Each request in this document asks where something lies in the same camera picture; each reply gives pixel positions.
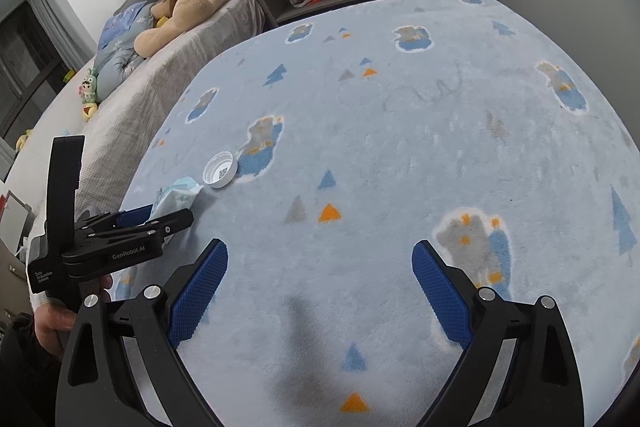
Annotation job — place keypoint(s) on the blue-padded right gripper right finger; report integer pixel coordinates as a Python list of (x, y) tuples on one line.
[(542, 385)]

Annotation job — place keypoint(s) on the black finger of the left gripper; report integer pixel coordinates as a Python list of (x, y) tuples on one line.
[(171, 224)]

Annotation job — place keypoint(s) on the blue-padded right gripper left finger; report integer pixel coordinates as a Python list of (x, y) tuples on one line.
[(97, 386)]

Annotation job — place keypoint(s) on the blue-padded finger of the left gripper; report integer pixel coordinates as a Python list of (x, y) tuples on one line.
[(134, 217)]

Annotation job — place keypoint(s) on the light blue wet-wipes packet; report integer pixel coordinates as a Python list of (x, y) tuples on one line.
[(180, 194)]

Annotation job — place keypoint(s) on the white round plastic lid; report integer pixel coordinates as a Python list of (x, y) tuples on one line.
[(220, 170)]

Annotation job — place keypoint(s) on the person's left hand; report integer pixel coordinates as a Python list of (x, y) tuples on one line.
[(53, 321)]

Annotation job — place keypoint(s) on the yellow plush on windowsill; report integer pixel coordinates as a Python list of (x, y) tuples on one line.
[(20, 142)]

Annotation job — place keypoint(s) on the small green yellow doll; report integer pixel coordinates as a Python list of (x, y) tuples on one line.
[(88, 92)]

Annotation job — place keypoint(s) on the light blue folded quilt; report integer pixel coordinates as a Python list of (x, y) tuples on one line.
[(118, 59)]

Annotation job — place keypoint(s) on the bed with grey checked cover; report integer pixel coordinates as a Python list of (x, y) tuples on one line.
[(123, 127)]

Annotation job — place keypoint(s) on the blue patterned pillow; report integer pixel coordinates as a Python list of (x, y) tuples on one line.
[(119, 23)]

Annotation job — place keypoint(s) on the grey window curtain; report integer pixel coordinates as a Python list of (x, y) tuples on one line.
[(64, 41)]

